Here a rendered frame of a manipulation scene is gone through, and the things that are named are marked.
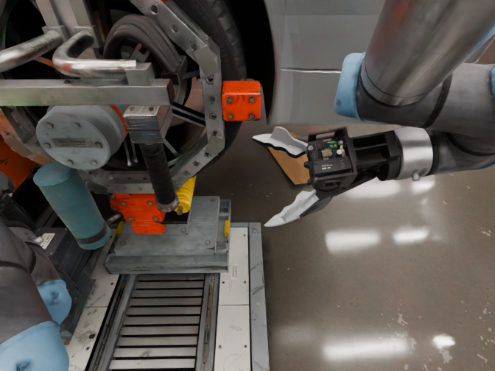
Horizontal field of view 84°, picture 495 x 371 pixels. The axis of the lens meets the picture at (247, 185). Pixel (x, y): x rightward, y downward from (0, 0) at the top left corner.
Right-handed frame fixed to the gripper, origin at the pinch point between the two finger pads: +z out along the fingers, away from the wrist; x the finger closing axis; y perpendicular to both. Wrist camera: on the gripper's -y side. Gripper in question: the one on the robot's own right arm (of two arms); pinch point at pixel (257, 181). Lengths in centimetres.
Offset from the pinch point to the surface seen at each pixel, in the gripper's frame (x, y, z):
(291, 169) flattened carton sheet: -46, -128, -12
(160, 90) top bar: -12.7, 10.8, 11.4
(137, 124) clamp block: -8.5, 9.6, 15.7
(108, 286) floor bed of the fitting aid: 14, -66, 72
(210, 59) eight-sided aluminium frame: -27.4, -1.1, 6.3
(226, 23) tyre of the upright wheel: -37.2, -2.5, 2.4
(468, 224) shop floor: 3, -120, -99
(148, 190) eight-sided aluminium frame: -11.7, -28.4, 34.3
